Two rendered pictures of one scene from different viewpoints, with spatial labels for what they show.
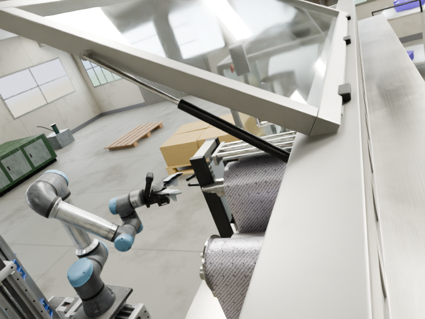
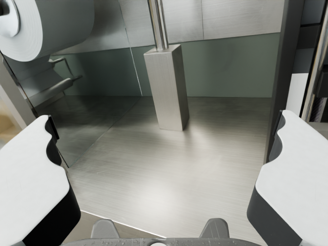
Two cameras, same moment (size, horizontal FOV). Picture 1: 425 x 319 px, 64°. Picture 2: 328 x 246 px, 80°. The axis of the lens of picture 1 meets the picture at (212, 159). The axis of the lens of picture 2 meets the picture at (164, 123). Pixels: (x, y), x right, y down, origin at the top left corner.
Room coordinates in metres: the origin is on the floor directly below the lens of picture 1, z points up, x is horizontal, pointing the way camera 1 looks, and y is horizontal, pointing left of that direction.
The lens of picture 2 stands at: (1.37, 0.27, 1.29)
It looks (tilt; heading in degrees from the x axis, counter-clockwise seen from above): 31 degrees down; 269
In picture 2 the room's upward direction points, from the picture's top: 11 degrees counter-clockwise
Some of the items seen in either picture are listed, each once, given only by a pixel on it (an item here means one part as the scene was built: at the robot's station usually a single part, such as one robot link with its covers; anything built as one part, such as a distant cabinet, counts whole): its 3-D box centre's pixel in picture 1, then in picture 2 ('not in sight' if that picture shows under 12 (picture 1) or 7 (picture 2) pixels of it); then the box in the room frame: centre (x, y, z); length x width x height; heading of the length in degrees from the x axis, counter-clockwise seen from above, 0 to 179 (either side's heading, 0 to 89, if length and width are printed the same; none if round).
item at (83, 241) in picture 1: (73, 224); not in sight; (1.45, 0.71, 1.19); 0.15 x 0.12 x 0.55; 173
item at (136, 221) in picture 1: (131, 223); not in sight; (1.39, 0.45, 1.12); 0.11 x 0.08 x 0.11; 173
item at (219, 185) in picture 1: (227, 186); not in sight; (0.97, -0.01, 1.33); 0.06 x 0.06 x 0.06; 61
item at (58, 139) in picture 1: (50, 135); not in sight; (9.47, 3.91, 0.38); 0.79 x 0.63 x 0.76; 57
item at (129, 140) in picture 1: (135, 135); not in sight; (7.26, 1.38, 0.05); 1.20 x 0.86 x 0.11; 144
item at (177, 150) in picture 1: (212, 142); not in sight; (4.57, -0.09, 0.23); 1.33 x 0.96 x 0.46; 55
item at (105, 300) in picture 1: (95, 296); not in sight; (1.31, 0.73, 0.87); 0.15 x 0.15 x 0.10
